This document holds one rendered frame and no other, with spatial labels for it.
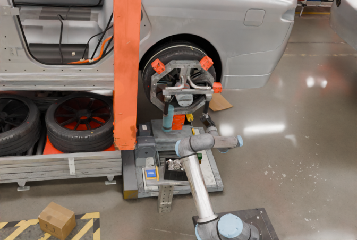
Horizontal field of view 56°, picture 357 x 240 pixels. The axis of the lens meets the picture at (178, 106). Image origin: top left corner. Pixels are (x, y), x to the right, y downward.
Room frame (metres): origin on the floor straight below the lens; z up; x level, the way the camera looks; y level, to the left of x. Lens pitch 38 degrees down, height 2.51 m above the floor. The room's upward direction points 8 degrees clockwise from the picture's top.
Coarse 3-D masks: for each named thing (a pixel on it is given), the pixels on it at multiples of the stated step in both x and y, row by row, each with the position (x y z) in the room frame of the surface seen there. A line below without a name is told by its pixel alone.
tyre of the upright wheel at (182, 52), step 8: (176, 40) 2.66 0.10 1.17; (160, 48) 2.56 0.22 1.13; (168, 48) 2.53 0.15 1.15; (176, 48) 2.51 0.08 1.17; (184, 48) 2.52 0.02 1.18; (192, 48) 2.56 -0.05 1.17; (200, 48) 2.66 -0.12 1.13; (152, 56) 2.51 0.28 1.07; (160, 56) 2.44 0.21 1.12; (168, 56) 2.42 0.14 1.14; (176, 56) 2.44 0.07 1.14; (184, 56) 2.46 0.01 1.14; (192, 56) 2.47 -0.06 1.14; (200, 56) 2.50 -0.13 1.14; (144, 64) 2.53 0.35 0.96; (144, 72) 2.44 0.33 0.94; (152, 72) 2.39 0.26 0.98; (144, 80) 2.38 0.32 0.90; (144, 88) 2.38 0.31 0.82; (152, 104) 2.40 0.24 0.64
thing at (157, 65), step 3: (156, 60) 2.37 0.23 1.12; (153, 63) 2.35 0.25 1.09; (156, 63) 2.33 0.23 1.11; (159, 63) 2.32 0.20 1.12; (162, 63) 2.38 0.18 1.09; (153, 66) 2.31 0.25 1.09; (156, 66) 2.31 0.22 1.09; (159, 66) 2.32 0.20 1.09; (162, 66) 2.32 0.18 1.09; (156, 69) 2.31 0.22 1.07; (159, 69) 2.32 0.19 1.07; (162, 69) 2.32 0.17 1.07; (159, 72) 2.32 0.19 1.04
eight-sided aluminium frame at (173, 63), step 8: (168, 64) 2.38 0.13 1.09; (176, 64) 2.35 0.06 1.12; (184, 64) 2.37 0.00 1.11; (192, 64) 2.39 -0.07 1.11; (200, 64) 2.42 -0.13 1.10; (168, 72) 2.34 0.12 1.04; (208, 72) 2.47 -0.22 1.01; (152, 80) 2.31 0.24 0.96; (152, 88) 2.31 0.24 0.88; (152, 96) 2.31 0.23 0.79; (160, 104) 2.33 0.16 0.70; (192, 104) 2.46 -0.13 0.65; (200, 104) 2.44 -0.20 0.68; (176, 112) 2.37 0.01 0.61; (184, 112) 2.39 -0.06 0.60; (192, 112) 2.41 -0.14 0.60
